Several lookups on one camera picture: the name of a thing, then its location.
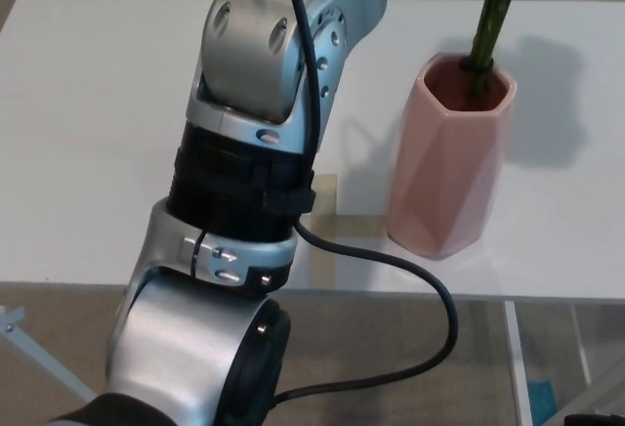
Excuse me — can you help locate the teal floor tape patch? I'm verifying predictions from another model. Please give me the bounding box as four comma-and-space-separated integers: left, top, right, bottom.
529, 380, 558, 417

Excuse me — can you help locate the pink artificial rose bouquet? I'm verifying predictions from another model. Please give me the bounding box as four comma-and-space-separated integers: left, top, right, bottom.
461, 0, 587, 105

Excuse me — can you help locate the long beige tape strip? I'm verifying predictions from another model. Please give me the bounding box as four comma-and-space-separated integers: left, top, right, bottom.
305, 174, 339, 291

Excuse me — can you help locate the pink faceted ceramic vase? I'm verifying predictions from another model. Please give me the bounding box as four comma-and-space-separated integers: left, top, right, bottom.
387, 52, 518, 261

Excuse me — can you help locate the short beige tape strip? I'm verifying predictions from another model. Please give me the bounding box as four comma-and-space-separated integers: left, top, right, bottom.
312, 214, 390, 239

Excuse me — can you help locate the white table leg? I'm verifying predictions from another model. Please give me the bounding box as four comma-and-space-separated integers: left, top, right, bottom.
502, 301, 533, 426
568, 303, 592, 393

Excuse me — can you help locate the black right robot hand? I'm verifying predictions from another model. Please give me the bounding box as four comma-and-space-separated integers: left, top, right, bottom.
563, 413, 625, 426

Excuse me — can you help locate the grey metal stand leg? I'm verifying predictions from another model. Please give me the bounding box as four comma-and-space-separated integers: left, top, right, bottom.
0, 304, 94, 403

